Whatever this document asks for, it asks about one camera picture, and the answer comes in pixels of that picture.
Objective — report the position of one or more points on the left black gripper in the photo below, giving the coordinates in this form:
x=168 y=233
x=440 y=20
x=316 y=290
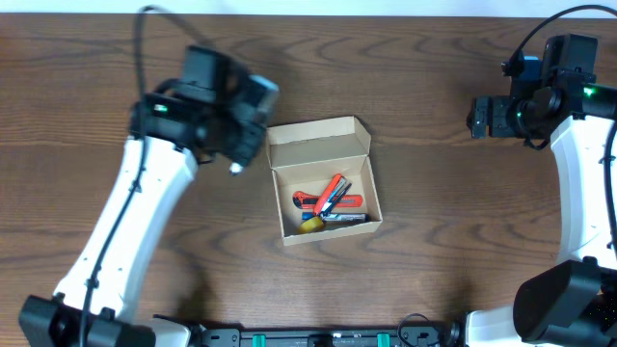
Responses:
x=246 y=146

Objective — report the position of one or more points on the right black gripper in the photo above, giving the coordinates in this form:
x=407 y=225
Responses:
x=480 y=118

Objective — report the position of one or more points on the black marker pen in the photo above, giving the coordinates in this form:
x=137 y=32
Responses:
x=235 y=169

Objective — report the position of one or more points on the red utility knife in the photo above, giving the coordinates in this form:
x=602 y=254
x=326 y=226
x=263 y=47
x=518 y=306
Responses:
x=306 y=201

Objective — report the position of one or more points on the cardboard box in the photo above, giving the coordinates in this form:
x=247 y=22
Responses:
x=305 y=157

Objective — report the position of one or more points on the red and white pliers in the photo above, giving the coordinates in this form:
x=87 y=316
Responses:
x=332 y=195

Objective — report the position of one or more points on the yellow clear tape roll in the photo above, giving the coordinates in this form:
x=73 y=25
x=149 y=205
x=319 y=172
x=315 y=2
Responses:
x=313 y=224

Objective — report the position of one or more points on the blue marker pen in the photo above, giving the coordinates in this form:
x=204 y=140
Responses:
x=346 y=218

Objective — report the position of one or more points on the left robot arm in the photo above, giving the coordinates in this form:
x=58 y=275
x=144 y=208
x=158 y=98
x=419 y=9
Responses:
x=95 y=303

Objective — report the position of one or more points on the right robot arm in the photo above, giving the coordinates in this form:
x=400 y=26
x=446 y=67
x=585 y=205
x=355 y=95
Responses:
x=574 y=302

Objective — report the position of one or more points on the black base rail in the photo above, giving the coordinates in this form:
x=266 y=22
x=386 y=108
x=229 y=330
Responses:
x=416 y=331

